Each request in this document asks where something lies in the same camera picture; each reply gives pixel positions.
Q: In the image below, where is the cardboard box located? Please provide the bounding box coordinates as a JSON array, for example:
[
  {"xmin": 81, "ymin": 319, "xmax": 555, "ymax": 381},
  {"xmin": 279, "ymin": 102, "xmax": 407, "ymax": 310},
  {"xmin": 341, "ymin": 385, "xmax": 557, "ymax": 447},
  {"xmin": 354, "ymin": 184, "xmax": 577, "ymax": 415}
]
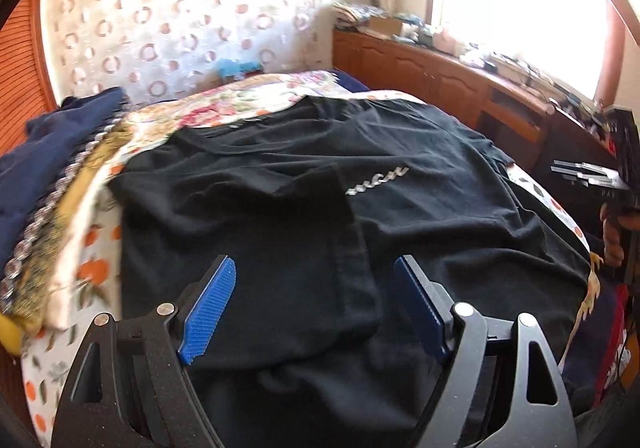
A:
[{"xmin": 367, "ymin": 16, "xmax": 405, "ymax": 39}]

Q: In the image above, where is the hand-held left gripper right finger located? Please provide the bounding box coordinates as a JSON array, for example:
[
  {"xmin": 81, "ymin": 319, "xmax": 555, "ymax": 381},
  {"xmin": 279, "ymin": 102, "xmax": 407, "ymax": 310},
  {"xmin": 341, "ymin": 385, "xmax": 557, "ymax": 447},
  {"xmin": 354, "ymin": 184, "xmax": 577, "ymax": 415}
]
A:
[{"xmin": 393, "ymin": 255, "xmax": 576, "ymax": 448}]

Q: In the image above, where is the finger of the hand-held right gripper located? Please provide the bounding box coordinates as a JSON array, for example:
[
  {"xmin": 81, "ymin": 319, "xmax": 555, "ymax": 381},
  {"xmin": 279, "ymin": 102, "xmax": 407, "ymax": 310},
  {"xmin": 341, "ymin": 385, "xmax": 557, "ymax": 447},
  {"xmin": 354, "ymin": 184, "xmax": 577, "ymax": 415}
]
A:
[
  {"xmin": 551, "ymin": 160, "xmax": 621, "ymax": 179},
  {"xmin": 567, "ymin": 176, "xmax": 630, "ymax": 189}
]

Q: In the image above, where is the black t-shirt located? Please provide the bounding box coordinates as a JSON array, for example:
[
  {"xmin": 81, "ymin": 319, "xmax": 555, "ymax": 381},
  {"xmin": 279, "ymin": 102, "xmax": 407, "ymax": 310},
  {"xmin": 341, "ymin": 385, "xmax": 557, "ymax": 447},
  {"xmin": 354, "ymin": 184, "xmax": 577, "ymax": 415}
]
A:
[{"xmin": 107, "ymin": 95, "xmax": 593, "ymax": 448}]

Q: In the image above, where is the person's right hand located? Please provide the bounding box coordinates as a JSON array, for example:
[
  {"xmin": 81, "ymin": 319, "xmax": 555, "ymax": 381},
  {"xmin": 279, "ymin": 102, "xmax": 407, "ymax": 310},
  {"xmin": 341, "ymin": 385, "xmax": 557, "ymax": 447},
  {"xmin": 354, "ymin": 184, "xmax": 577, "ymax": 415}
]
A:
[{"xmin": 600, "ymin": 203, "xmax": 626, "ymax": 267}]

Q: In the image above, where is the orange wooden panel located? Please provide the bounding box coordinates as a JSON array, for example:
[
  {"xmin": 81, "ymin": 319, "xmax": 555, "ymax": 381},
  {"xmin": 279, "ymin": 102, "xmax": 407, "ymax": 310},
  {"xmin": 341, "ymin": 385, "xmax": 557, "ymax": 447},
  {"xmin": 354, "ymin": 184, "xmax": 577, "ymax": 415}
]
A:
[{"xmin": 0, "ymin": 0, "xmax": 58, "ymax": 159}]

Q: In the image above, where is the stack of papers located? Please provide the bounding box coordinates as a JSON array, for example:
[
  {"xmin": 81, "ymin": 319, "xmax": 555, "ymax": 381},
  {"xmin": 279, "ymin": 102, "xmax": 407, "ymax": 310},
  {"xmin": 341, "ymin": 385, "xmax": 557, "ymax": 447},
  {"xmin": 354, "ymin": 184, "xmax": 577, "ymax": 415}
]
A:
[{"xmin": 332, "ymin": 2, "xmax": 383, "ymax": 27}]

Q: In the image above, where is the circle pattern lace curtain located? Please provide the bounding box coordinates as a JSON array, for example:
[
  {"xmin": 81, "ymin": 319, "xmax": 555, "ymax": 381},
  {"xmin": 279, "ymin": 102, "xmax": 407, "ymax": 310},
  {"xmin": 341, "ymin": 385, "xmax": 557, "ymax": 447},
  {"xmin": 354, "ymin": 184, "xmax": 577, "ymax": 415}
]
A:
[{"xmin": 40, "ymin": 0, "xmax": 336, "ymax": 106}]

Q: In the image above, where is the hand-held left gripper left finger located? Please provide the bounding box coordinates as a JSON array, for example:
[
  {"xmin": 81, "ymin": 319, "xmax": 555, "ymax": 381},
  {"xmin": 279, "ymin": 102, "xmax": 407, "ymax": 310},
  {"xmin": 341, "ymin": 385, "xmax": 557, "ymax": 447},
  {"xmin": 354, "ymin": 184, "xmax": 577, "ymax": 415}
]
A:
[{"xmin": 50, "ymin": 255, "xmax": 237, "ymax": 448}]

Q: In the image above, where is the teal cloth item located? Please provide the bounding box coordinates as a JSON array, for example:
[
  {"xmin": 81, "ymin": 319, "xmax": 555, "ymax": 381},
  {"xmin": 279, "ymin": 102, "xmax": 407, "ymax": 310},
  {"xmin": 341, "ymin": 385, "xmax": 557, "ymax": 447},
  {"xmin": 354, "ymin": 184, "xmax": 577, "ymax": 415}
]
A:
[{"xmin": 215, "ymin": 58, "xmax": 263, "ymax": 81}]

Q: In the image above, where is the navy blue cloth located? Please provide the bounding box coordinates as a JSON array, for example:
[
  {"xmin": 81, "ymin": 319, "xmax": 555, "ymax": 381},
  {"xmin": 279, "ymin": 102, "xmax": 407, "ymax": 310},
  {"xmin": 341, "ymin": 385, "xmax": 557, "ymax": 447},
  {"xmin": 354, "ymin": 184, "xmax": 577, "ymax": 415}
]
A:
[{"xmin": 0, "ymin": 86, "xmax": 126, "ymax": 269}]

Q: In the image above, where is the yellow patterned cloth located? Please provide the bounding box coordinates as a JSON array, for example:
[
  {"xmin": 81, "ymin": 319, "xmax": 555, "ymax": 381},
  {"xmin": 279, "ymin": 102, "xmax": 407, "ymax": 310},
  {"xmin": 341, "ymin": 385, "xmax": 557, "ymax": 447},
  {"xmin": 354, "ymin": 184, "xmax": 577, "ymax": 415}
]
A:
[{"xmin": 0, "ymin": 120, "xmax": 136, "ymax": 356}]

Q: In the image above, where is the wooden cabinet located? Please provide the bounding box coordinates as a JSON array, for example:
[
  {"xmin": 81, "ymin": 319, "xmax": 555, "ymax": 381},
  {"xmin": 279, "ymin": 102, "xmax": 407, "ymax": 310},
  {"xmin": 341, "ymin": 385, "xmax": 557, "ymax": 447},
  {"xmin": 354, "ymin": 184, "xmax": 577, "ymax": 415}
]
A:
[{"xmin": 332, "ymin": 28, "xmax": 618, "ymax": 169}]

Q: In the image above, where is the floral blanket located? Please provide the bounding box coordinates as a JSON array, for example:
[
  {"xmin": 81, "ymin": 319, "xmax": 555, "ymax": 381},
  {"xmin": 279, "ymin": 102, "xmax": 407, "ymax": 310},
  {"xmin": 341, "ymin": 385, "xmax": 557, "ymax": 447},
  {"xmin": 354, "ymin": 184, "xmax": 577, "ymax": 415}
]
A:
[{"xmin": 117, "ymin": 70, "xmax": 426, "ymax": 153}]

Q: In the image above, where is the red cloth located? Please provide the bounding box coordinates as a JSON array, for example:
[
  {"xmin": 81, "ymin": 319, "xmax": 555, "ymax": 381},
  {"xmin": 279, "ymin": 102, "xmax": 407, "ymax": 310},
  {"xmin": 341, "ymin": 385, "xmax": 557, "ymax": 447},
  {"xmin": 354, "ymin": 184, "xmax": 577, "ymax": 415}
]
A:
[{"xmin": 592, "ymin": 285, "xmax": 633, "ymax": 401}]

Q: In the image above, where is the pink curtain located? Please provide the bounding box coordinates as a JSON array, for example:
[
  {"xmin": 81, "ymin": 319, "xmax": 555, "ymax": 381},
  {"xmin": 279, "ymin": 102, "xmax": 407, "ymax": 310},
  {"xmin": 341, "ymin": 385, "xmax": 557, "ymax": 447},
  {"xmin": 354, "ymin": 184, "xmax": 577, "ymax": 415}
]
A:
[{"xmin": 596, "ymin": 0, "xmax": 627, "ymax": 109}]

